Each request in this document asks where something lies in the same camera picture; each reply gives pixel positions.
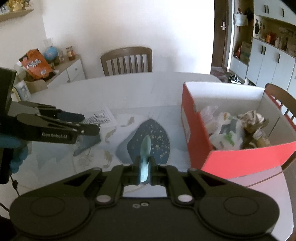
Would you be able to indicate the brown door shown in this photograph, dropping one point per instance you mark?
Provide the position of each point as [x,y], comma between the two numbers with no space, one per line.
[218,46]

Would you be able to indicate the open brown cardboard box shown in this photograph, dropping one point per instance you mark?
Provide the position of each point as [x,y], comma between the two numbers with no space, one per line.
[35,85]

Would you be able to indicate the orange snack bag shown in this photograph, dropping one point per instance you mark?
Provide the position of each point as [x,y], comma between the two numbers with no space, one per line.
[35,64]

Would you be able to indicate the wooden wall shelf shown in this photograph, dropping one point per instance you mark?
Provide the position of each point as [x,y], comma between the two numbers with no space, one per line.
[16,12]

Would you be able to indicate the blue globe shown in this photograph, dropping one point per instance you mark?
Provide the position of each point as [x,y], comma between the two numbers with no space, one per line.
[50,53]

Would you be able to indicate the white grey bread bag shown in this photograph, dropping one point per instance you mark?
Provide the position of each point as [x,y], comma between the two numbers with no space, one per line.
[227,129]

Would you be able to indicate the round glass turntable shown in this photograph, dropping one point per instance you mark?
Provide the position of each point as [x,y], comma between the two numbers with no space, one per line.
[129,111]

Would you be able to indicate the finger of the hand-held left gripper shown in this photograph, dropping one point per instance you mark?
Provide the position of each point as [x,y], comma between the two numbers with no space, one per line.
[71,117]
[87,130]

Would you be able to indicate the black and white shoes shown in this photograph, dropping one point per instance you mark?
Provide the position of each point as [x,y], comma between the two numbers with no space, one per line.
[235,78]

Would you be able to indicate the white wall cabinet unit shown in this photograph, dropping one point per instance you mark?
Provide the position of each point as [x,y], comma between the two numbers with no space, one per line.
[268,67]

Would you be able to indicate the small clear glass bottle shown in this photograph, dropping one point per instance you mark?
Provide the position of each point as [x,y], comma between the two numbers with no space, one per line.
[61,55]

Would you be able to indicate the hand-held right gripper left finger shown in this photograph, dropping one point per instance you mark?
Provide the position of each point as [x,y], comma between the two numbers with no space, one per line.
[138,169]

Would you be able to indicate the red cardboard box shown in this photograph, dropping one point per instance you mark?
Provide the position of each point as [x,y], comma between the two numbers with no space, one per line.
[196,134]

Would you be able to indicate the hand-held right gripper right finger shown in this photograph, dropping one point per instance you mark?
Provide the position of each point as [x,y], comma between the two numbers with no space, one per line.
[153,169]

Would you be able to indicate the white barcode wrapper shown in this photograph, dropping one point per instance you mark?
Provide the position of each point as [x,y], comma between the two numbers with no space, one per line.
[100,117]

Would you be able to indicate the white marble desktop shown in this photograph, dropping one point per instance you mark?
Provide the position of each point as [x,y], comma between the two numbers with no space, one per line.
[138,85]

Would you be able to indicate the white sideboard cabinet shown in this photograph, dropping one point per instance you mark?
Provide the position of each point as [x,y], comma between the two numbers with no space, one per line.
[69,71]

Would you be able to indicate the person's left hand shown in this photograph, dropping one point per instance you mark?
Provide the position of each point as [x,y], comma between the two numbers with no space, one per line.
[19,150]

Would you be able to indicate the white plastic packet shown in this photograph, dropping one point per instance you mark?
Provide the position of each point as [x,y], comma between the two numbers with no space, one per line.
[22,90]

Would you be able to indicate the glass jar with dark lid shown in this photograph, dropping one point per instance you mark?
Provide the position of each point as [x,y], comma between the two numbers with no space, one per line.
[70,53]

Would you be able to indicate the small printed cardboard box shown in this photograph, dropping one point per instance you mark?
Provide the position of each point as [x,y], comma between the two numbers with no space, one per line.
[245,51]

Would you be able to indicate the dark speckled placemat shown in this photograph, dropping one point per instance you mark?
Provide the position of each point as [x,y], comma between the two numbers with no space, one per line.
[159,139]

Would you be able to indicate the grey hanging tote bag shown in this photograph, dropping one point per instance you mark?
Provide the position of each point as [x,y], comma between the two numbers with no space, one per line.
[240,18]

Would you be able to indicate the brown wooden chair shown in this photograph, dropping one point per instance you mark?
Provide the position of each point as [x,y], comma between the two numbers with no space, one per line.
[285,99]
[126,60]

